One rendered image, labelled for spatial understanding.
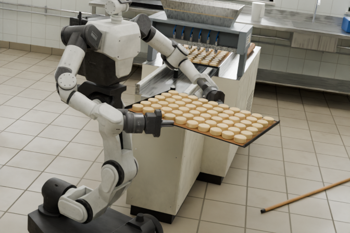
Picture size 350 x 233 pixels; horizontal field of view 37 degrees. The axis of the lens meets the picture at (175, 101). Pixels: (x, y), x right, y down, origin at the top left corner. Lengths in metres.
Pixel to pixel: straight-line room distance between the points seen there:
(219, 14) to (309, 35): 2.60
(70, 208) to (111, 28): 1.05
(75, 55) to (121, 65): 0.31
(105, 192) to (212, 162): 1.36
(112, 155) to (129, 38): 0.61
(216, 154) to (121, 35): 1.67
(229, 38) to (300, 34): 2.49
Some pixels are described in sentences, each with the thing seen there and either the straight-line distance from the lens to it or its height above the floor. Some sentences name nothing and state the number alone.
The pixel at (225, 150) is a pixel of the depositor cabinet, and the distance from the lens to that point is 3.90.
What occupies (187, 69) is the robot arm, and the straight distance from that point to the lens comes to 2.85.
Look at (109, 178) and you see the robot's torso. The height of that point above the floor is 0.57.
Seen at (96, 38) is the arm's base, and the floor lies 1.29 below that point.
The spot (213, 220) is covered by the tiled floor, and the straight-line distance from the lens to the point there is 3.59.
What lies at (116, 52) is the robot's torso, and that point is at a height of 1.22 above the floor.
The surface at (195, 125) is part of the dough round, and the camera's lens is 2.26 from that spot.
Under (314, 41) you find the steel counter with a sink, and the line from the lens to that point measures 6.20.
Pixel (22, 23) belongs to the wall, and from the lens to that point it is 7.44.
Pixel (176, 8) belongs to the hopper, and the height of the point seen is 1.27.
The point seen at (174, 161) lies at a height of 0.45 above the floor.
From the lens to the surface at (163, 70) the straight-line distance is 3.58.
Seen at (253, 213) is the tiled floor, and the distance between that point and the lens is 3.76.
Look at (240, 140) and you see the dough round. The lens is 2.18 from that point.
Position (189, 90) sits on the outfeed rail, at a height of 0.90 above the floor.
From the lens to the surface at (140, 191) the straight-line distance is 3.41.
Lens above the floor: 1.81
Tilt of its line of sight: 18 degrees down
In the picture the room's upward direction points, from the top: 6 degrees clockwise
